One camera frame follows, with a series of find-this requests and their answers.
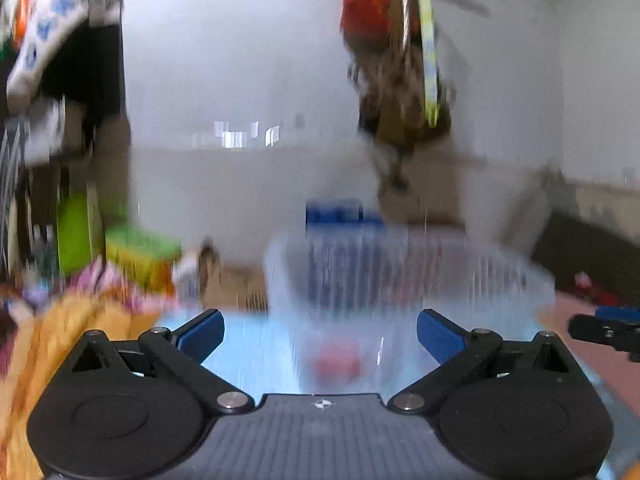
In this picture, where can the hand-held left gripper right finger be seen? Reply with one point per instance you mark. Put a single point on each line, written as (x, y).
(440, 335)

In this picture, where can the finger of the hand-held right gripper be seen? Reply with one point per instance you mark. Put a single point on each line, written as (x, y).
(607, 327)

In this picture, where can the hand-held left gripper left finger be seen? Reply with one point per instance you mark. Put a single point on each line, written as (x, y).
(202, 332)

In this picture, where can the clear plastic storage bin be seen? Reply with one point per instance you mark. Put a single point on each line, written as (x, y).
(400, 305)

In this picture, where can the red small object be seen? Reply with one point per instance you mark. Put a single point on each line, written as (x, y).
(337, 362)

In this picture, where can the green yellow box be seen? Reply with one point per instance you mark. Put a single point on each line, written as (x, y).
(140, 257)

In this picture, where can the pink patterned cloth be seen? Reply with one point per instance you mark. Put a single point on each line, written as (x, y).
(107, 282)

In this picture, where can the orange yellow cloth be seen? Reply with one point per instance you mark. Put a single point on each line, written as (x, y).
(55, 355)

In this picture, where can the cardboard box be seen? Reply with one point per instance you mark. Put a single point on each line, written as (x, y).
(417, 185)

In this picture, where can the green plastic board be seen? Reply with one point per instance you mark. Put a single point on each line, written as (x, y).
(75, 240)

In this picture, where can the blue box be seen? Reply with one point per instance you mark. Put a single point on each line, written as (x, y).
(335, 212)

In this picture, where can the brown hanging clothes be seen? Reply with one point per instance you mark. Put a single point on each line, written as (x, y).
(400, 95)

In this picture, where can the dark shelf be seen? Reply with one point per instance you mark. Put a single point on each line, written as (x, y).
(75, 125)

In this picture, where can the red hanging bag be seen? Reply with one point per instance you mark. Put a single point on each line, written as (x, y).
(365, 5)

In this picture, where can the white blue printed cloth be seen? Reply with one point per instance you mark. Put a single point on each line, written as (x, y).
(50, 25)

